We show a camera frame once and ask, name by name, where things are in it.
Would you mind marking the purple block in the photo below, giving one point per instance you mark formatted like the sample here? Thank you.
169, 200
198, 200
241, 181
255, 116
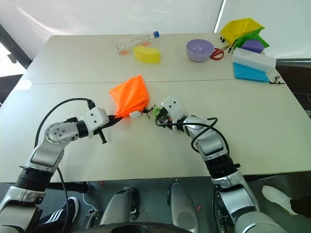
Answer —
253, 46

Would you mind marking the purple bowl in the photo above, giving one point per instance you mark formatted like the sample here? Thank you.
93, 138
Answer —
199, 49

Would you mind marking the white rectangular box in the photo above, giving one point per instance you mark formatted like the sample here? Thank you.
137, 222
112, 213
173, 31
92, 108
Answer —
253, 60

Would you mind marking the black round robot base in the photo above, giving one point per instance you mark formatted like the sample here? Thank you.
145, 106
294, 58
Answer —
132, 228

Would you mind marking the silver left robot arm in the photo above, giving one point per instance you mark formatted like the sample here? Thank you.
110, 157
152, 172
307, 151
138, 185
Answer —
46, 150

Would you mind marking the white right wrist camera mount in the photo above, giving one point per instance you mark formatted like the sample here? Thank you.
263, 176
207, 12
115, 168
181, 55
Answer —
173, 104

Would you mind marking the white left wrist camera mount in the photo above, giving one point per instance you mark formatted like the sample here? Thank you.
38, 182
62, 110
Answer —
96, 119

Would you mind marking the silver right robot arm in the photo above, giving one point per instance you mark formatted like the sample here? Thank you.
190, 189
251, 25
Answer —
218, 155

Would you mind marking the black table frame bar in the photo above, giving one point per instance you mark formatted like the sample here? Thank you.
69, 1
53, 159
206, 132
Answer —
70, 187

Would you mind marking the black shoe white stripes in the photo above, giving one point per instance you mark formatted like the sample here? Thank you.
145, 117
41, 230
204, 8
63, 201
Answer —
60, 216

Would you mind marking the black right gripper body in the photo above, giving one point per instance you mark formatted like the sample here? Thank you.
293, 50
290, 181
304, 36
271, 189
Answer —
164, 119

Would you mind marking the silver robot leg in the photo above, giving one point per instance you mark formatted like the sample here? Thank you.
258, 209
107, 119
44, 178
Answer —
119, 206
182, 206

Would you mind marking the yellow sponge block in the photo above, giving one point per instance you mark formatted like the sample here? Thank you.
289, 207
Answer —
147, 54

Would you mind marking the white tube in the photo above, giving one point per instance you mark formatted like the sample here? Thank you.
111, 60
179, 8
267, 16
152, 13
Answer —
135, 114

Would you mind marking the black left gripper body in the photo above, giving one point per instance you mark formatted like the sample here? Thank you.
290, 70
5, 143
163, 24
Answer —
103, 128

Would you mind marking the clear plastic bottle blue cap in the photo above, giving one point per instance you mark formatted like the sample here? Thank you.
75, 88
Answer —
136, 41

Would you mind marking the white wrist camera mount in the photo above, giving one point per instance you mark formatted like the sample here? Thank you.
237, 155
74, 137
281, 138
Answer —
96, 119
173, 104

